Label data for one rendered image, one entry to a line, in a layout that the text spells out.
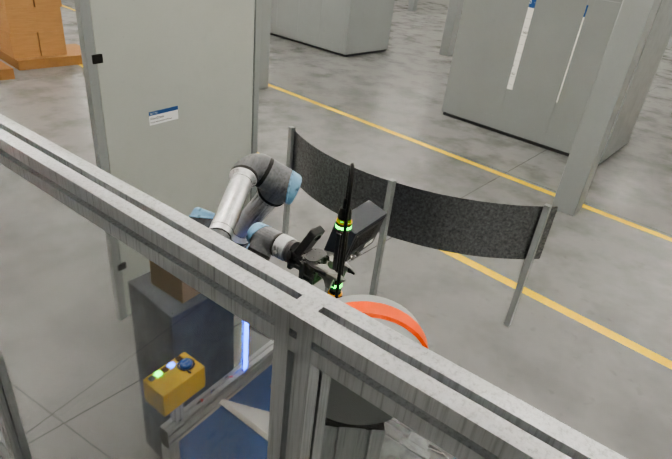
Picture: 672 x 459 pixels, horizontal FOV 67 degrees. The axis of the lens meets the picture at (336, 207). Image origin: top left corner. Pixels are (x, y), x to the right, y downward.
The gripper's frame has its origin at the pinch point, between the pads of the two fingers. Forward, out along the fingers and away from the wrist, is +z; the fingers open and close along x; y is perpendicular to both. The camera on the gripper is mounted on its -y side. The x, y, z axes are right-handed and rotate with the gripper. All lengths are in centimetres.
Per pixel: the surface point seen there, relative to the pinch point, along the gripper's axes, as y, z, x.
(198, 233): -55, 25, 71
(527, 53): 31, -130, -611
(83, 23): -33, -181, -35
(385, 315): -46, 40, 59
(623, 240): 149, 59, -412
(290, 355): -50, 39, 74
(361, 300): -46, 37, 58
